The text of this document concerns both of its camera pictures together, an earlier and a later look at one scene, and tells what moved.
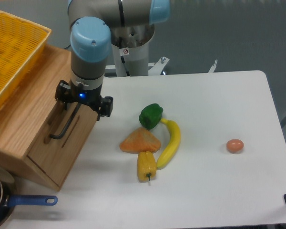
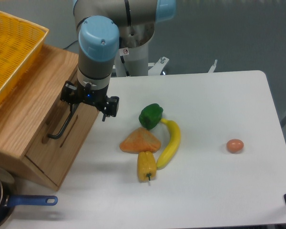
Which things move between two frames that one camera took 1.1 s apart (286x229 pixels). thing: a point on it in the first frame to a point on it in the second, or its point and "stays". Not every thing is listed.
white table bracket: [213, 67] stays
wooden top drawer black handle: [68, 123] to [66, 120]
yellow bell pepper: [147, 166] stays
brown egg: [234, 146] stays
